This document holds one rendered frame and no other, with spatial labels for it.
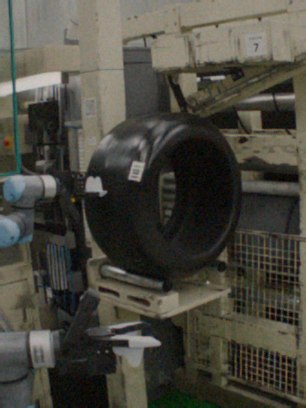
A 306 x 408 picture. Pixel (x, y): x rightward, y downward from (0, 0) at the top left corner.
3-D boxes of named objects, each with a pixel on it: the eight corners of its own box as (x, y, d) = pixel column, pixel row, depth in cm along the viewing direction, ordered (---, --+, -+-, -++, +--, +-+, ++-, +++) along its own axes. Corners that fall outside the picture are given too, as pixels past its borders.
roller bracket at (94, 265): (88, 283, 215) (86, 259, 213) (164, 262, 241) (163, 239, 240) (94, 285, 212) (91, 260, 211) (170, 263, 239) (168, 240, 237)
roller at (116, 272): (99, 276, 215) (98, 264, 214) (108, 274, 218) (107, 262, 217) (164, 293, 189) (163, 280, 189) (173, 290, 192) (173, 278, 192)
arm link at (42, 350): (32, 327, 108) (28, 336, 99) (54, 325, 108) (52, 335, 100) (36, 362, 108) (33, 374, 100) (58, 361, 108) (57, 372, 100)
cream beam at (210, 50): (150, 73, 227) (148, 39, 225) (193, 74, 243) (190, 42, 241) (272, 61, 182) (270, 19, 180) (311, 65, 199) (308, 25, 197)
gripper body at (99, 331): (117, 362, 110) (58, 366, 108) (113, 322, 110) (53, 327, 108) (120, 373, 102) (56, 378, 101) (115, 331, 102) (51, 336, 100)
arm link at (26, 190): (0, 201, 162) (3, 173, 160) (31, 200, 169) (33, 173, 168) (12, 208, 156) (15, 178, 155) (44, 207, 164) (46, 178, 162)
